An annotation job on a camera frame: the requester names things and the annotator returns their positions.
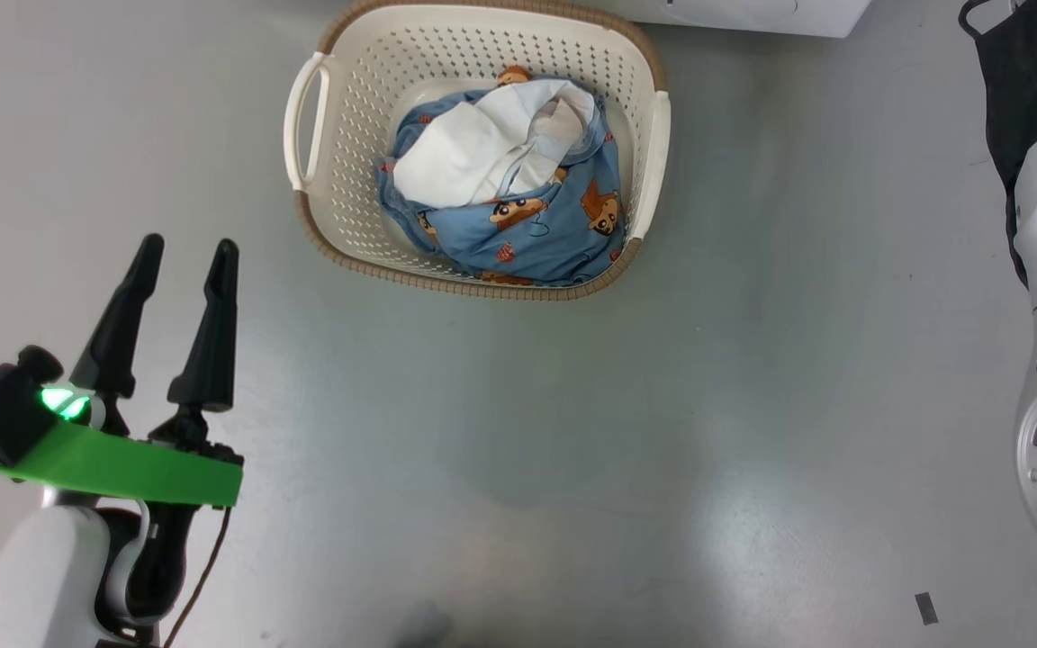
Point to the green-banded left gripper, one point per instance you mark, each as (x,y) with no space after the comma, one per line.
(122,468)

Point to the white garment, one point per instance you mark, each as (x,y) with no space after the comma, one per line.
(464,153)

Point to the blue bear-print garment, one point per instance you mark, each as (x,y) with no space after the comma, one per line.
(545,234)

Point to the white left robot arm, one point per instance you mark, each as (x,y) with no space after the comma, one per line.
(23,576)

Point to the cream perforated laundry basket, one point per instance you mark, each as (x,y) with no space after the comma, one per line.
(347,135)

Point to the white washing machine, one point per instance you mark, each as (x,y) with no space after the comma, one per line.
(752,13)

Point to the small dark floor tape strip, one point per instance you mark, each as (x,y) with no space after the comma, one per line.
(926,608)

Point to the black fabric cover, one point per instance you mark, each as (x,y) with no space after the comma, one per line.
(1032,81)

